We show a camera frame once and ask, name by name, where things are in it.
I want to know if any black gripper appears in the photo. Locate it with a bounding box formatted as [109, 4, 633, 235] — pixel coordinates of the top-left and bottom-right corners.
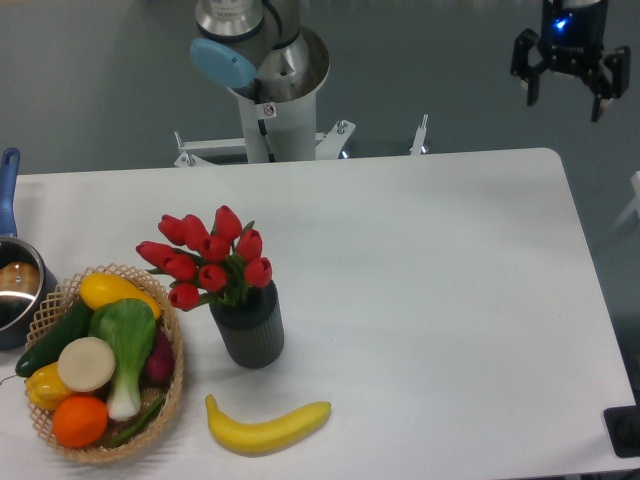
[510, 1, 631, 122]

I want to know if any red tulip bouquet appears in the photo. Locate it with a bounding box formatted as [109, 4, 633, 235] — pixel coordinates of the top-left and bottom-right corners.
[136, 205, 273, 311]

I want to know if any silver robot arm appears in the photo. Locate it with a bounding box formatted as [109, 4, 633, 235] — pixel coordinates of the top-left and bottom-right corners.
[190, 1, 631, 163]

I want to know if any dark grey ribbed vase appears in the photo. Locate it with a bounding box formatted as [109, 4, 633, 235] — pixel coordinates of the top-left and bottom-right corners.
[209, 281, 285, 369]

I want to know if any white object right edge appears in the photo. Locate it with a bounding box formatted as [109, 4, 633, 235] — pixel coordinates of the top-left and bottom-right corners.
[613, 171, 640, 232]

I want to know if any black device at edge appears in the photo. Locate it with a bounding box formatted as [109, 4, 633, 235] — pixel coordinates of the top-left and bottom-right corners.
[603, 405, 639, 458]

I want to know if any yellow banana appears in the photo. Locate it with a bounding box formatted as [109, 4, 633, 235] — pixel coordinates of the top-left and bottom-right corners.
[204, 394, 332, 456]

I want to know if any green bok choy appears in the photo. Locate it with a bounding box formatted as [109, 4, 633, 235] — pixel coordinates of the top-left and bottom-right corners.
[89, 299, 156, 421]

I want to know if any purple red onion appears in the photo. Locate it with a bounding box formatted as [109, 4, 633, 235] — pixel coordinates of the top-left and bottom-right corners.
[144, 329, 174, 385]

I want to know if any yellow squash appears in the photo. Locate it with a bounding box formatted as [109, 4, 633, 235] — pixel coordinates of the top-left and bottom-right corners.
[79, 273, 162, 320]

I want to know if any dark green cucumber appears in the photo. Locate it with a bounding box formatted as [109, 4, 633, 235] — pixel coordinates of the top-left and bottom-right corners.
[15, 299, 93, 378]

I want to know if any woven wicker basket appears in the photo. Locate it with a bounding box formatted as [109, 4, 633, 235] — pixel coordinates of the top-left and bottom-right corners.
[26, 264, 184, 463]

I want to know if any beige round slice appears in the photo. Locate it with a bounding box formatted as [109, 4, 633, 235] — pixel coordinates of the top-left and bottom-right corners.
[57, 337, 116, 393]

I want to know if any green bean pod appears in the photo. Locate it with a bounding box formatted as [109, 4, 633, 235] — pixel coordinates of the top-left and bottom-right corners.
[107, 396, 165, 448]

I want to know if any orange fruit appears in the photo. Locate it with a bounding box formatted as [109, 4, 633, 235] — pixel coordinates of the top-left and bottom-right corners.
[52, 395, 109, 448]

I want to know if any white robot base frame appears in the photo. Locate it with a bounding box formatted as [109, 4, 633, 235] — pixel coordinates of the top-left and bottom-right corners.
[173, 113, 430, 168]

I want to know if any blue handled saucepan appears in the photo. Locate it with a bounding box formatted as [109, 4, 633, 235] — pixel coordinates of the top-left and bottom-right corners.
[1, 147, 57, 350]

